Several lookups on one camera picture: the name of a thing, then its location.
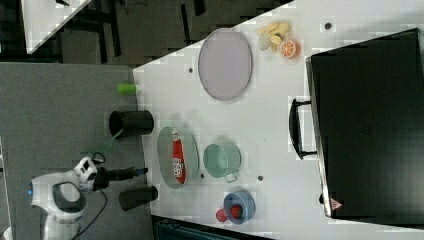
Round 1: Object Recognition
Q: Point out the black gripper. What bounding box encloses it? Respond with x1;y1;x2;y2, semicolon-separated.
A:
93;167;148;191

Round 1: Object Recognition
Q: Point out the red ketchup bottle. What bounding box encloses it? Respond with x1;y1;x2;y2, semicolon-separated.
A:
172;130;186;184

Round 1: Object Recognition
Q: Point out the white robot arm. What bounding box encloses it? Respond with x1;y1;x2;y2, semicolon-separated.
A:
29;153;148;240

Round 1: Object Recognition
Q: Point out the green oval strainer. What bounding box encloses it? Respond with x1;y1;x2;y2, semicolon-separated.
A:
157;126;199;189

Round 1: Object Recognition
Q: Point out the green slotted spatula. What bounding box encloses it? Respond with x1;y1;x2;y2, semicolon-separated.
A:
88;130;123;154

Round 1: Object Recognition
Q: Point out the dark grey cup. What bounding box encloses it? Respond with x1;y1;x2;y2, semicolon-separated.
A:
119;186;158;211

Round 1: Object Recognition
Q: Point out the black utensil holder cup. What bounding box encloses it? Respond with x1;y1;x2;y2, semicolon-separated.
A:
109;110;154;138

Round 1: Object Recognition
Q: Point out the small green object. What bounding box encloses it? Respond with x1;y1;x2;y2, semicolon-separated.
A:
117;84;142;94

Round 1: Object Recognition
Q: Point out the green mug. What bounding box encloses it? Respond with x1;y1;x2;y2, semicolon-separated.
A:
203;144;241;183

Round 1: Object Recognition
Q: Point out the red strawberry toy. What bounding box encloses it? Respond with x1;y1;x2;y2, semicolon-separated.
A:
215;208;228;223

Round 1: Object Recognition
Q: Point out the red toy in blue cup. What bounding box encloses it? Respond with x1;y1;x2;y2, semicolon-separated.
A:
230;204;243;219

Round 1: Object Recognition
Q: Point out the blue cup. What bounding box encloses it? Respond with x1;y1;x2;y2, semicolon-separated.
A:
223;190;256;225

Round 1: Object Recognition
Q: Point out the grey round plate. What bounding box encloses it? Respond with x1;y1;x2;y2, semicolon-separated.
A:
198;28;253;101

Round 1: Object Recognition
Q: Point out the yellow peeled banana toy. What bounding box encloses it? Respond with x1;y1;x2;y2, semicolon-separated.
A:
255;22;291;52

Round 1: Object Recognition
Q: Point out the orange slice toy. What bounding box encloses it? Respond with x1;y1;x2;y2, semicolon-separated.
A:
281;40;300;59

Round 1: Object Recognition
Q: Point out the silver toaster oven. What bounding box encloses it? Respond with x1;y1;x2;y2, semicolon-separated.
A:
305;28;424;229

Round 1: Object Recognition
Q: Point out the blue metal frame rail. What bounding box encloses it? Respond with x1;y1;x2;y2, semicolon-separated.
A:
152;215;272;240

